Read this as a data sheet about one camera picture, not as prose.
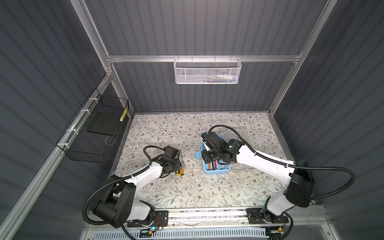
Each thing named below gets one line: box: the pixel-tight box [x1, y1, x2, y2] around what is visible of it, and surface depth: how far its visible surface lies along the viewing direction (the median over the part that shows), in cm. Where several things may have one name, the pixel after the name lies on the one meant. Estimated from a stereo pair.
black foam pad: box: [87, 112, 123, 136], surface depth 80 cm
